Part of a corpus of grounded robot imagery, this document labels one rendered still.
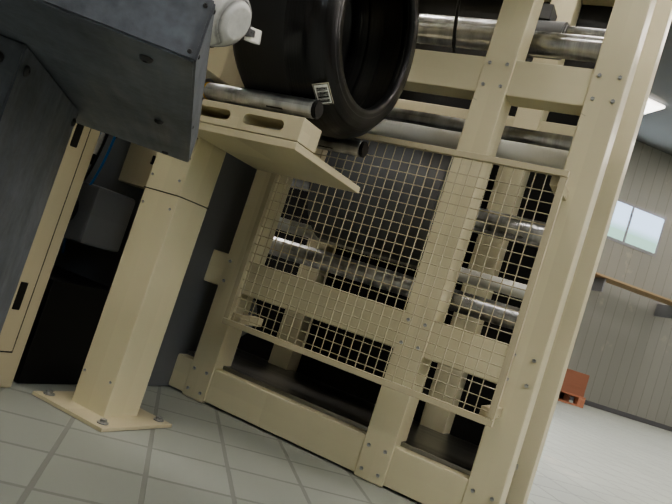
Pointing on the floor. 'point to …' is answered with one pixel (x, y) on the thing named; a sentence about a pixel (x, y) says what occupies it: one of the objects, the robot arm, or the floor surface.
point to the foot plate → (99, 415)
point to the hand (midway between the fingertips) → (249, 33)
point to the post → (151, 271)
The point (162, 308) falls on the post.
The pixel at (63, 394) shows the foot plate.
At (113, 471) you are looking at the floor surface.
